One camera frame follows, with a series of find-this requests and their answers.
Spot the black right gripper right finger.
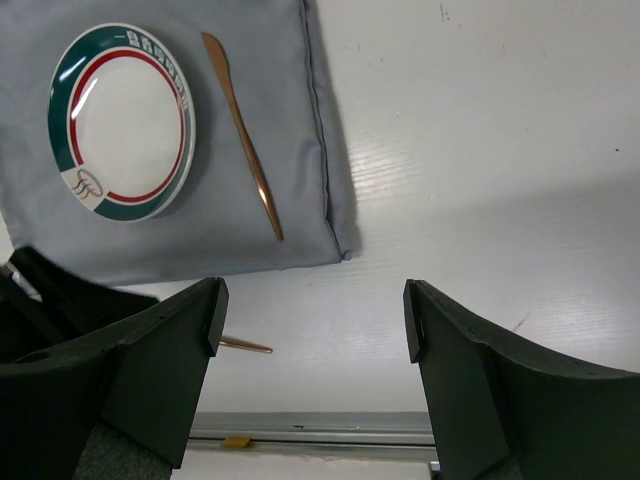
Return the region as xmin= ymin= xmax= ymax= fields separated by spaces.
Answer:
xmin=403 ymin=280 xmax=639 ymax=479

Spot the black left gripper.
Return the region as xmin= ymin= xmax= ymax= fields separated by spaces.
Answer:
xmin=1 ymin=246 xmax=159 ymax=364

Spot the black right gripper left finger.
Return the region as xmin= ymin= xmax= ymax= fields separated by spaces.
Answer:
xmin=1 ymin=278 xmax=229 ymax=479

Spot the copper fork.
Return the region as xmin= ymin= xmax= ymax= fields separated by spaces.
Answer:
xmin=219 ymin=336 xmax=273 ymax=354

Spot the grey cloth placemat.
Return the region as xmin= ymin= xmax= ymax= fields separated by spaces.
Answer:
xmin=1 ymin=1 xmax=356 ymax=285

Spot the white plate green red rim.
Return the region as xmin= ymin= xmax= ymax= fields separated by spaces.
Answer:
xmin=47 ymin=23 xmax=196 ymax=222

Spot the copper knife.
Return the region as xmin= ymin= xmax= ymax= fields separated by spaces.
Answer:
xmin=201 ymin=32 xmax=284 ymax=242

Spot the yellow tag on rail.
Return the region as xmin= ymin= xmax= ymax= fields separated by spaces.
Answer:
xmin=221 ymin=437 xmax=252 ymax=449

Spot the aluminium front rail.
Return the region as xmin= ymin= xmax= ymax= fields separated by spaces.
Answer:
xmin=190 ymin=412 xmax=435 ymax=447

